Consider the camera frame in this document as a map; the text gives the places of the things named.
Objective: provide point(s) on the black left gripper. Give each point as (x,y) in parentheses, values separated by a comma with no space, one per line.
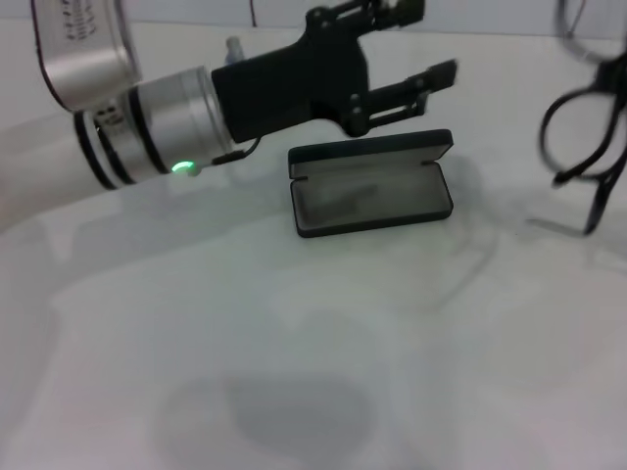
(294,88)

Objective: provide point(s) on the black glasses case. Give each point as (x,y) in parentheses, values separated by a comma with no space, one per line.
(372,205)

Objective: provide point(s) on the black glasses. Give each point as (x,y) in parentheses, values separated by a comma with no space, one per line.
(578,132)

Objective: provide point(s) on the silver left flange connector stub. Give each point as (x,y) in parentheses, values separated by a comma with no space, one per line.
(234,51)

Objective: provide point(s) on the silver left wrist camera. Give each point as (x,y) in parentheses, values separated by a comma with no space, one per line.
(83,59)

